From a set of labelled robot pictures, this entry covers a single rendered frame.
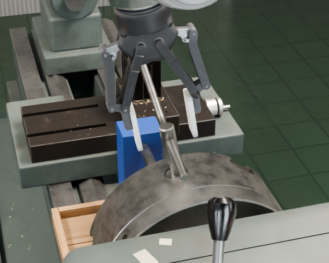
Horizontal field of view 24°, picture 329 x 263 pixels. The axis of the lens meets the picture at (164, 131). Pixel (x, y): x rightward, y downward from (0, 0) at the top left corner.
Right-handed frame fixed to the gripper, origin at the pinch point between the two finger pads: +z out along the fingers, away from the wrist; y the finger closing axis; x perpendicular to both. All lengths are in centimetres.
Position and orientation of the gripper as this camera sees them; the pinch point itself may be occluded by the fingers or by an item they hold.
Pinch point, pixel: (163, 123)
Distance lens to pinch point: 111.8
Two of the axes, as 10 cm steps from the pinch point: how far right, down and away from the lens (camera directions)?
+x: 2.0, 5.4, -8.2
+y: -9.7, 2.4, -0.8
